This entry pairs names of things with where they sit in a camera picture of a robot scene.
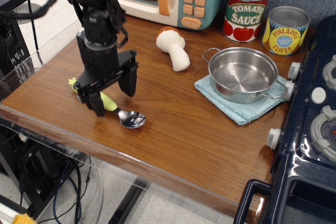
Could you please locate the plush mushroom toy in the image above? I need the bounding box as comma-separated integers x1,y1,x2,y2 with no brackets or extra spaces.
155,26,190,72

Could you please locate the round floor vent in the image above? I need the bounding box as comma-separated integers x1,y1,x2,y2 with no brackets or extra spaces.
13,2,41,25

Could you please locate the blue cable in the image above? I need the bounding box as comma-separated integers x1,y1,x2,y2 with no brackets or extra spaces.
53,159,82,224

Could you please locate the dark blue toy stove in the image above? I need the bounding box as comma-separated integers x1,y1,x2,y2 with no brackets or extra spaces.
234,16,335,223

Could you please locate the light blue folded cloth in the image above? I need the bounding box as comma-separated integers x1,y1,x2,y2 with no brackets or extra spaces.
194,75,285,125

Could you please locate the black table leg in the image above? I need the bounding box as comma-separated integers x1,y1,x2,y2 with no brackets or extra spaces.
108,185,143,224

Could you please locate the pineapple slices can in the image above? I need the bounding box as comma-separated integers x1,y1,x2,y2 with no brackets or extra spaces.
262,6,311,56

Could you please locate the spoon with yellow-green handle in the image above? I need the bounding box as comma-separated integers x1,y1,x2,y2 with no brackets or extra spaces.
68,77,146,129

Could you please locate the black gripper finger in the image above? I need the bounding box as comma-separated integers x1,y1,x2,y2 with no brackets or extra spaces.
118,67,137,97
85,92,105,116

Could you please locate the black cable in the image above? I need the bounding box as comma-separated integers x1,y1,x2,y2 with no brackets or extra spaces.
36,155,92,224

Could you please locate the tomato sauce can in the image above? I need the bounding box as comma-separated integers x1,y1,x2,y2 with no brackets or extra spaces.
223,0,268,42

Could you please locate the stainless steel pot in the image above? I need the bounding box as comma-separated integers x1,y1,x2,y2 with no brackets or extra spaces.
202,47,287,103

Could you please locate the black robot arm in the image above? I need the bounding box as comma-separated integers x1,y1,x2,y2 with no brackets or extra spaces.
1,0,138,116

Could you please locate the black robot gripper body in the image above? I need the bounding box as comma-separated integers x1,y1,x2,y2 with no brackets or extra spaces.
76,31,138,98

